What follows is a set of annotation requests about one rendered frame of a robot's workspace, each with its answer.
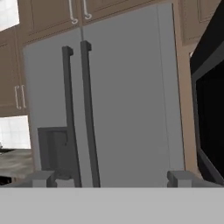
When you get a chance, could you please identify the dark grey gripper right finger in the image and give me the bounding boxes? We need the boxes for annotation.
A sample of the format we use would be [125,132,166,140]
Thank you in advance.
[166,170,223,188]

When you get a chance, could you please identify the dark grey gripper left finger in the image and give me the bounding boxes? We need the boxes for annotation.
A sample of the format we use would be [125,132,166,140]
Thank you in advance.
[10,170,58,188]

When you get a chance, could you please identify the grey double-door fridge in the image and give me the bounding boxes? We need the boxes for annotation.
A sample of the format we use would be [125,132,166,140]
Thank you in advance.
[22,2,186,188]

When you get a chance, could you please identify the brown tall cupboard panel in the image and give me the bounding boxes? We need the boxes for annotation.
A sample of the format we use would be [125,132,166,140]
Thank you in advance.
[171,0,223,179]

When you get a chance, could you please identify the brown cupboards with white handles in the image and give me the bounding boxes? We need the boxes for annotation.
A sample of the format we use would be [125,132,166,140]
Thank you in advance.
[0,25,30,118]

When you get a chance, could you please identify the brown wall cupboards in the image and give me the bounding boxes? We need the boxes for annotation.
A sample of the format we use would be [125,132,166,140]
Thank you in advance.
[17,0,173,46]

